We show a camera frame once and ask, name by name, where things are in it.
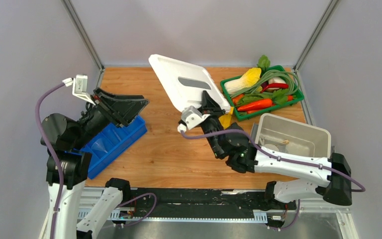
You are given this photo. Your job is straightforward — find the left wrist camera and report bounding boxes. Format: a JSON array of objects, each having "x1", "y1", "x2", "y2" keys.
[{"x1": 62, "y1": 75, "x2": 96, "y2": 105}]

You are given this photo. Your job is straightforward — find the green leafy vegetable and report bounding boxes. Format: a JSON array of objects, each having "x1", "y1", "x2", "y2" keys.
[{"x1": 257, "y1": 55, "x2": 271, "y2": 72}]

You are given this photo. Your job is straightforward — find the beige plastic tub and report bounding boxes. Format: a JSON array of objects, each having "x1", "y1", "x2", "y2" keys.
[{"x1": 255, "y1": 114, "x2": 331, "y2": 157}]

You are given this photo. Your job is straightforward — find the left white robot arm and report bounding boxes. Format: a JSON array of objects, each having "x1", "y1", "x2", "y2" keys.
[{"x1": 36, "y1": 88, "x2": 149, "y2": 239}]

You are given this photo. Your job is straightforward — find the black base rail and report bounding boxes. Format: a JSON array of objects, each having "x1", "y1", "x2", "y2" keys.
[{"x1": 123, "y1": 188, "x2": 297, "y2": 219}]

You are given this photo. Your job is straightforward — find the blue plastic bin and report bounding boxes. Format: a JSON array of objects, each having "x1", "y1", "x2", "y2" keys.
[{"x1": 81, "y1": 116, "x2": 147, "y2": 179}]

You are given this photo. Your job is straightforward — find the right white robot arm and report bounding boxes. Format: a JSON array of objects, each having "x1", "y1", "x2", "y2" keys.
[{"x1": 197, "y1": 90, "x2": 353, "y2": 209}]

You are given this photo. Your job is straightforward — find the green vegetable tray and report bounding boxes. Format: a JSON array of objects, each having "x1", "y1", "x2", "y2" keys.
[{"x1": 220, "y1": 65, "x2": 304, "y2": 121}]

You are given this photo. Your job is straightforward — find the napa cabbage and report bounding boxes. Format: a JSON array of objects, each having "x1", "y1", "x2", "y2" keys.
[{"x1": 224, "y1": 67, "x2": 262, "y2": 95}]

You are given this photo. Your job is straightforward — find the wire gauze with white disc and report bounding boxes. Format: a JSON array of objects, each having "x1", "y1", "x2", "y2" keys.
[{"x1": 264, "y1": 144, "x2": 281, "y2": 152}]

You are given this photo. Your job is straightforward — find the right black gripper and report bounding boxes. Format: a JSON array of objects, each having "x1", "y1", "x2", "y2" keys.
[{"x1": 197, "y1": 92, "x2": 226, "y2": 158}]

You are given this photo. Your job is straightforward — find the orange carrot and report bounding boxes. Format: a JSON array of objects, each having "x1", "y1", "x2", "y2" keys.
[{"x1": 237, "y1": 99, "x2": 274, "y2": 112}]

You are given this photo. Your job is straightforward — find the green long beans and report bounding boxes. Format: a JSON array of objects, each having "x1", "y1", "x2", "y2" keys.
[{"x1": 230, "y1": 69, "x2": 299, "y2": 97}]

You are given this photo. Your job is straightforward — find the white tray lid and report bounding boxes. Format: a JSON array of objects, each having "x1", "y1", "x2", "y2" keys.
[{"x1": 148, "y1": 54, "x2": 231, "y2": 113}]

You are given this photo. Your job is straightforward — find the clear glass funnel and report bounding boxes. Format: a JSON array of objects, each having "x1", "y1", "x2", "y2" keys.
[{"x1": 90, "y1": 138, "x2": 111, "y2": 155}]

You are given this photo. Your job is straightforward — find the red chili pepper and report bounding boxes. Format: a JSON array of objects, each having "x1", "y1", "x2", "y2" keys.
[{"x1": 261, "y1": 83, "x2": 289, "y2": 93}]

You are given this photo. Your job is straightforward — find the yellow test tube rack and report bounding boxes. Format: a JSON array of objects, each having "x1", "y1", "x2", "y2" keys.
[{"x1": 219, "y1": 107, "x2": 234, "y2": 129}]

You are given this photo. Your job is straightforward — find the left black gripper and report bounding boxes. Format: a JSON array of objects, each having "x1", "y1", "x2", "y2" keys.
[{"x1": 73, "y1": 85, "x2": 149, "y2": 148}]

